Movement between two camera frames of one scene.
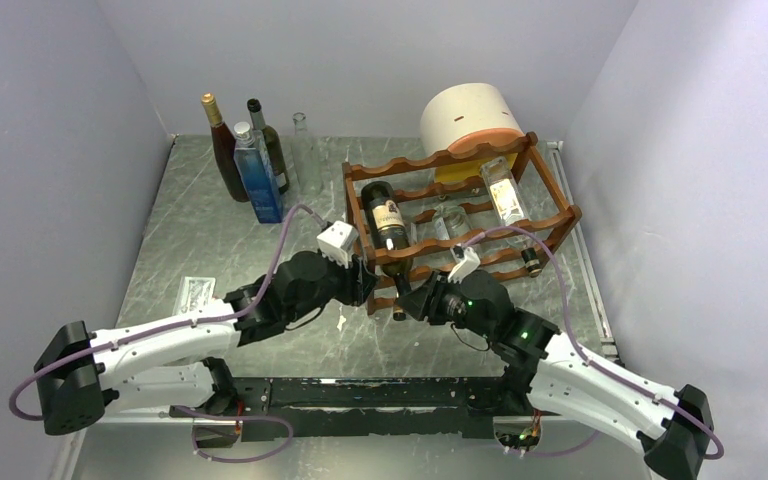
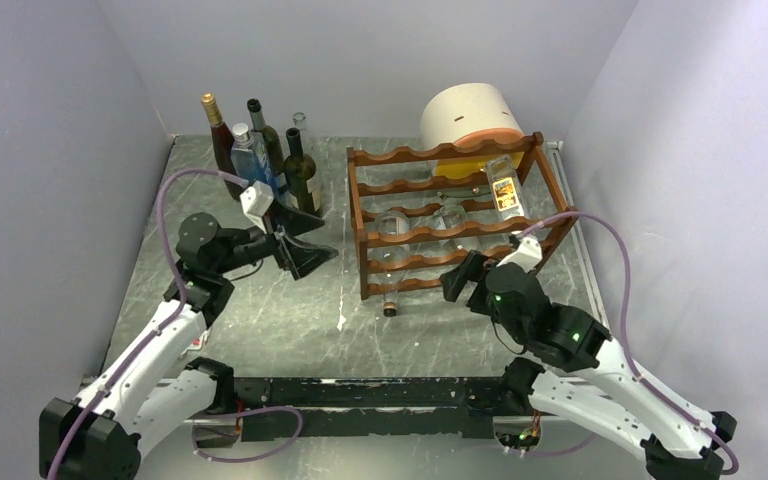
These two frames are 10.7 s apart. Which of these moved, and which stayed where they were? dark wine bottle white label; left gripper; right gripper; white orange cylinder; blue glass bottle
Moved: left gripper; dark wine bottle white label; right gripper
Stayed: white orange cylinder; blue glass bottle
